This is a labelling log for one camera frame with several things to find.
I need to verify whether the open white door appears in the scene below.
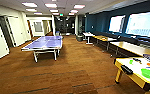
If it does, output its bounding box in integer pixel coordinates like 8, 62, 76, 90
0, 15, 27, 48

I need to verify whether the small dark bin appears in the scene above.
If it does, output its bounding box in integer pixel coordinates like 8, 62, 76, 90
77, 34, 84, 42

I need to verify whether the white table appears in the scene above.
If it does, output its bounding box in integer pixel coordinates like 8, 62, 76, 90
82, 31, 96, 45

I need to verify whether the light wooden table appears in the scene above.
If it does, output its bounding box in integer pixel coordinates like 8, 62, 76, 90
109, 40, 150, 58
92, 34, 119, 52

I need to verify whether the blue ping-pong table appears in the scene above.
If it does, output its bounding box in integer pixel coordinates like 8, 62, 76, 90
21, 35, 64, 63

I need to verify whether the rectangular ceiling light panel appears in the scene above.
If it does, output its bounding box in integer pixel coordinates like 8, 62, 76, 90
69, 9, 80, 14
73, 4, 87, 10
21, 2, 38, 8
49, 9, 60, 14
25, 8, 38, 13
44, 3, 58, 9

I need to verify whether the bright window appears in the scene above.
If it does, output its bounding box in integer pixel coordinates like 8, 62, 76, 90
125, 10, 150, 38
108, 14, 126, 34

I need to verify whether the long dark bench sofa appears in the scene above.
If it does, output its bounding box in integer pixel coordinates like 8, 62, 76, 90
97, 31, 150, 48

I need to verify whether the small green cup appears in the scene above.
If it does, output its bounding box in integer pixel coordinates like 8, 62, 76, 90
128, 59, 134, 65

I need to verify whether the black ping-pong paddle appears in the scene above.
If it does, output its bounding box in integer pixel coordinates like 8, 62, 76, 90
133, 58, 143, 64

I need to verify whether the yellow game table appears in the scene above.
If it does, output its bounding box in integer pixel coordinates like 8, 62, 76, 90
113, 56, 150, 94

